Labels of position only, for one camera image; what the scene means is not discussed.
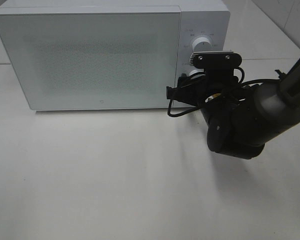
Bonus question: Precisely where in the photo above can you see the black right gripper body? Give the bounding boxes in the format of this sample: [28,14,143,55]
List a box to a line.
[177,74,243,107]

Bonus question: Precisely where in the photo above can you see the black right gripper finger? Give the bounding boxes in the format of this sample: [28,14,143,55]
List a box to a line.
[166,86,190,100]

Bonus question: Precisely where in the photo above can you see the white timer knob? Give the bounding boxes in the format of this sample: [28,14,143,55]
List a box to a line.
[189,69,205,76]

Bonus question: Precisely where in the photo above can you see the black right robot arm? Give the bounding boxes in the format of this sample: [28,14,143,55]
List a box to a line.
[166,51,300,160]

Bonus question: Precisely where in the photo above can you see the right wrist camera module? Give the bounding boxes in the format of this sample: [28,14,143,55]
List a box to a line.
[189,51,245,82]

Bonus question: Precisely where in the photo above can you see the white microwave door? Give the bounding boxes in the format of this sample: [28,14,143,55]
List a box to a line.
[0,6,183,111]

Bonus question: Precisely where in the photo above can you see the upper white power knob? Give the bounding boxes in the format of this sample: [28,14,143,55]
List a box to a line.
[192,36,212,53]

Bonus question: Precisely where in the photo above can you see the white microwave oven body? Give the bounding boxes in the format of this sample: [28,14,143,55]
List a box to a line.
[0,0,231,112]

